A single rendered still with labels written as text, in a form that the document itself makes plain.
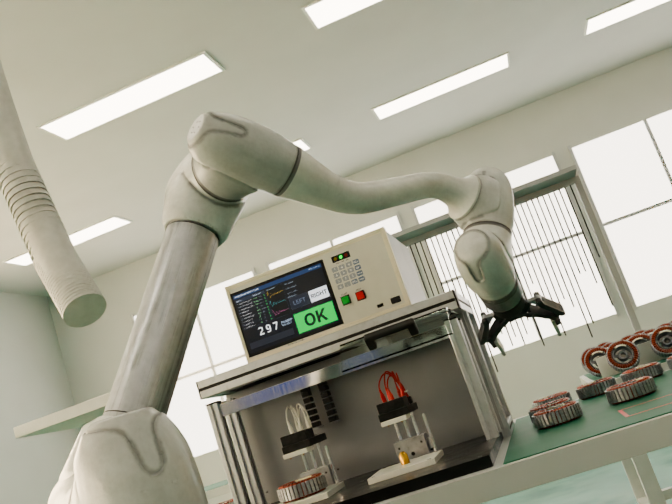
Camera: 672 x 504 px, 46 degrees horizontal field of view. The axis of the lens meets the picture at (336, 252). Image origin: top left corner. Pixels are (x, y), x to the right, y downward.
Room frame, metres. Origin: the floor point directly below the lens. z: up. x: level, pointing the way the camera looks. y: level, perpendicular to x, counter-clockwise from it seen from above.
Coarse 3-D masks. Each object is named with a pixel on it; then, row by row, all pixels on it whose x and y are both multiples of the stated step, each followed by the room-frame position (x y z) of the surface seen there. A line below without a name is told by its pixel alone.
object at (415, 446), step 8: (424, 432) 1.93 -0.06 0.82; (400, 440) 1.92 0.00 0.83; (408, 440) 1.89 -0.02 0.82; (416, 440) 1.89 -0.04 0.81; (424, 440) 1.89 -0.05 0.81; (400, 448) 1.90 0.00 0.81; (408, 448) 1.90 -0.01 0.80; (416, 448) 1.89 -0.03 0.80; (424, 448) 1.89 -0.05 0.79; (408, 456) 1.90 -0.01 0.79; (416, 456) 1.89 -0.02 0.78
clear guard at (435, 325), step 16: (416, 320) 1.65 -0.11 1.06; (432, 320) 1.63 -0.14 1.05; (448, 320) 1.61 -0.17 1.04; (400, 336) 1.63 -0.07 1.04; (416, 336) 1.61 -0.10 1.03; (432, 336) 1.60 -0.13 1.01; (352, 352) 1.65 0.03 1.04; (368, 352) 1.64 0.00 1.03; (384, 352) 1.62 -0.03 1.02; (352, 368) 1.63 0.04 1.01
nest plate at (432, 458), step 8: (424, 456) 1.80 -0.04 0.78; (432, 456) 1.74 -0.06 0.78; (440, 456) 1.77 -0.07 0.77; (400, 464) 1.81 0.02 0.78; (408, 464) 1.74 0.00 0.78; (416, 464) 1.70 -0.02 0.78; (424, 464) 1.69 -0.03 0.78; (432, 464) 1.69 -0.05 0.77; (376, 472) 1.81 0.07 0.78; (384, 472) 1.74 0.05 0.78; (392, 472) 1.71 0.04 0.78; (400, 472) 1.70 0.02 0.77; (408, 472) 1.70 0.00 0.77; (368, 480) 1.72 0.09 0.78; (376, 480) 1.71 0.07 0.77
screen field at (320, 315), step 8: (328, 304) 1.92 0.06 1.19; (304, 312) 1.93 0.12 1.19; (312, 312) 1.93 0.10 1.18; (320, 312) 1.92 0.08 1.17; (328, 312) 1.92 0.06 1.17; (296, 320) 1.94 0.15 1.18; (304, 320) 1.93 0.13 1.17; (312, 320) 1.93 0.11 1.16; (320, 320) 1.92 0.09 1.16; (328, 320) 1.92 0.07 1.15; (304, 328) 1.93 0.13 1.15; (312, 328) 1.93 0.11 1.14
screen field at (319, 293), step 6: (318, 288) 1.92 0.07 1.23; (324, 288) 1.92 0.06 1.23; (300, 294) 1.93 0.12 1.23; (306, 294) 1.93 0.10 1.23; (312, 294) 1.92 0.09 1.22; (318, 294) 1.92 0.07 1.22; (324, 294) 1.92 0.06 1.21; (294, 300) 1.93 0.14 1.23; (300, 300) 1.93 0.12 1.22; (306, 300) 1.93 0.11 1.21; (312, 300) 1.93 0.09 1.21; (294, 306) 1.94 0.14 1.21; (300, 306) 1.93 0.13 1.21
